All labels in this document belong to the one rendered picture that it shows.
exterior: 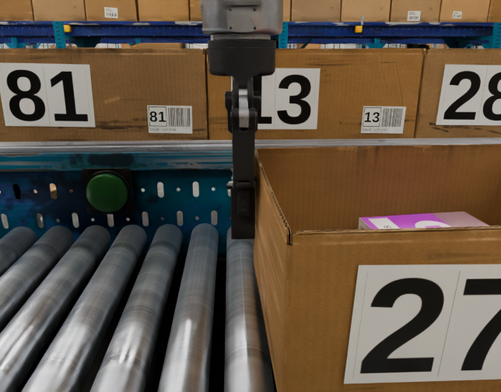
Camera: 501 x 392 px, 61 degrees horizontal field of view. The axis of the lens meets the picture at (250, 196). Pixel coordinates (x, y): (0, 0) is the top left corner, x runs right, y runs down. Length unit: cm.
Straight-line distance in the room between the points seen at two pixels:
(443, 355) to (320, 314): 11
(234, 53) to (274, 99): 34
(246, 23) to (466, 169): 39
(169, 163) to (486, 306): 54
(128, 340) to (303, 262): 25
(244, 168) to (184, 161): 29
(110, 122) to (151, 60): 13
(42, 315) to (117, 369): 16
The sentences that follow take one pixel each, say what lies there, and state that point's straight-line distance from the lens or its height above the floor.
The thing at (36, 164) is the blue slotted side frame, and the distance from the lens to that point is 82.
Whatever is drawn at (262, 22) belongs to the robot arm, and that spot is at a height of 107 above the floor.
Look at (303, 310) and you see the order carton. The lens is 34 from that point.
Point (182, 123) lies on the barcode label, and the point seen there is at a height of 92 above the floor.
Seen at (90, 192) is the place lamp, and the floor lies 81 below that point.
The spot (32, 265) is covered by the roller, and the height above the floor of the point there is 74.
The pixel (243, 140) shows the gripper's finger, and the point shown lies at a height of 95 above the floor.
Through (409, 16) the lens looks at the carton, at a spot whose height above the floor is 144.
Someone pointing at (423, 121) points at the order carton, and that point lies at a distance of 88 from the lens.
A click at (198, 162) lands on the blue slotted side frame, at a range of 75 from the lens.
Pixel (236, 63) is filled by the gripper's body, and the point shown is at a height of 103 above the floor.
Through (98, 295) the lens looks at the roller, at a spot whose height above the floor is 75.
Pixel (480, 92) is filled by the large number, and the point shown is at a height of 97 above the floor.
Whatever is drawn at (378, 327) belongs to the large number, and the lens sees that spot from 36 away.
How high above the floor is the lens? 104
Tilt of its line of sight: 19 degrees down
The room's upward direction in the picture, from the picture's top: straight up
